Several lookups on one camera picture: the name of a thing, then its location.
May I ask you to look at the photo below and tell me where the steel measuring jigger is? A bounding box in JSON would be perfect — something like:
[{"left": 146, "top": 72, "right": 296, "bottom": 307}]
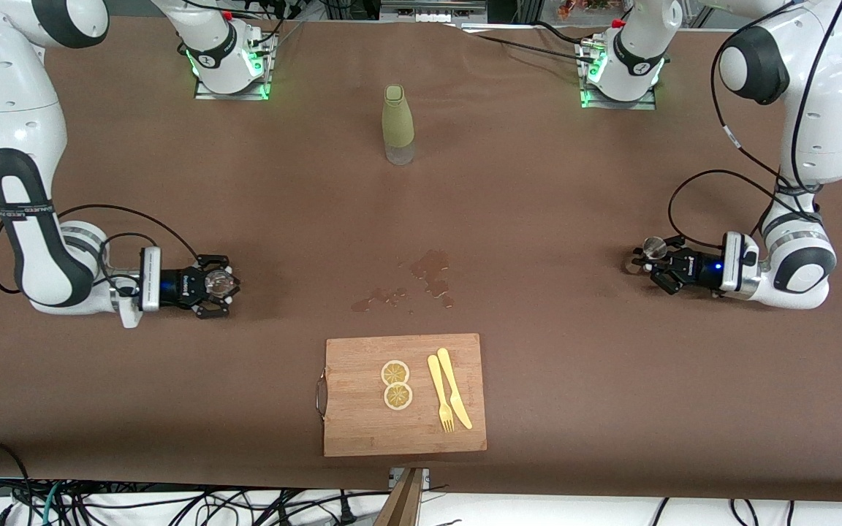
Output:
[{"left": 627, "top": 235, "right": 667, "bottom": 275}]

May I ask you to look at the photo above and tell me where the clear glass cup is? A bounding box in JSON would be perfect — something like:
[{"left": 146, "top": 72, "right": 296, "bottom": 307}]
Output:
[{"left": 204, "top": 269, "right": 236, "bottom": 297}]

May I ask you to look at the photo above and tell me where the brown table cover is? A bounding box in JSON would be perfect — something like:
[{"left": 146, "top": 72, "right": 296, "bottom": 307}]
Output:
[{"left": 0, "top": 13, "right": 842, "bottom": 505}]

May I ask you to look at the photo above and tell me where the bamboo cutting board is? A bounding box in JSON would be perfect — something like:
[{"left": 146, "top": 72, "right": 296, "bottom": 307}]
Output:
[{"left": 316, "top": 333, "right": 488, "bottom": 458}]

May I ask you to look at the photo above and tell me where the liquid spill puddle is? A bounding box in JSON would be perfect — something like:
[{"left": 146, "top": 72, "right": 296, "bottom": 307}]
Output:
[{"left": 351, "top": 250, "right": 455, "bottom": 313}]

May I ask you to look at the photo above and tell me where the green sleeved glass bottle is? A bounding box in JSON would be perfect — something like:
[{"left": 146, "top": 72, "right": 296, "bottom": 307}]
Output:
[{"left": 382, "top": 85, "right": 416, "bottom": 166}]

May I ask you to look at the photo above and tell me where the yellow plastic fork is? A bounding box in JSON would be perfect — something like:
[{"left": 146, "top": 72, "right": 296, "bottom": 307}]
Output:
[{"left": 428, "top": 354, "right": 455, "bottom": 433}]

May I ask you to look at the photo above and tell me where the yellow plastic knife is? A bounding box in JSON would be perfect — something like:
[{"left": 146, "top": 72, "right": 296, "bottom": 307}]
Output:
[{"left": 437, "top": 348, "right": 473, "bottom": 430}]

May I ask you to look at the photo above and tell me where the grey power strip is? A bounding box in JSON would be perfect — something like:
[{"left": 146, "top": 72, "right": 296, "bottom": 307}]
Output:
[{"left": 381, "top": 0, "right": 488, "bottom": 23}]

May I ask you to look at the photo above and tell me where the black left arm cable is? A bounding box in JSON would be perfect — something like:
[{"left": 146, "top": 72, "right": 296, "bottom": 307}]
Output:
[{"left": 667, "top": 0, "right": 842, "bottom": 254}]

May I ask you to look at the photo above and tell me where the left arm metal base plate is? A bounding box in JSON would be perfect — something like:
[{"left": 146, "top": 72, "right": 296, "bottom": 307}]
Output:
[{"left": 580, "top": 40, "right": 658, "bottom": 111}]

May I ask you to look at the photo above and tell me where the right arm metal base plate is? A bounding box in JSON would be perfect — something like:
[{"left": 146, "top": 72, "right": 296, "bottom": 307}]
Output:
[{"left": 193, "top": 33, "right": 273, "bottom": 102}]

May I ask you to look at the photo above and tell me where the teal cable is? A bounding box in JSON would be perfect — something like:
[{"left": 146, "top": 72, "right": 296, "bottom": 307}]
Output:
[{"left": 39, "top": 482, "right": 65, "bottom": 526}]

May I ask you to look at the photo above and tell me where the black base power cable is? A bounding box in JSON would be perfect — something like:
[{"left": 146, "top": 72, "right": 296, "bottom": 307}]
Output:
[{"left": 461, "top": 20, "right": 601, "bottom": 68}]

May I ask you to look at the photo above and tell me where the small metal bracket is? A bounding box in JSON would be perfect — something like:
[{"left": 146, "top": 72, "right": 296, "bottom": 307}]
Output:
[{"left": 390, "top": 468, "right": 431, "bottom": 490}]

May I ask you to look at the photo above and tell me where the wooden post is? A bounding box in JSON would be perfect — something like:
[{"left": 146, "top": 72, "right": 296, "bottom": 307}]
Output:
[{"left": 376, "top": 468, "right": 424, "bottom": 526}]

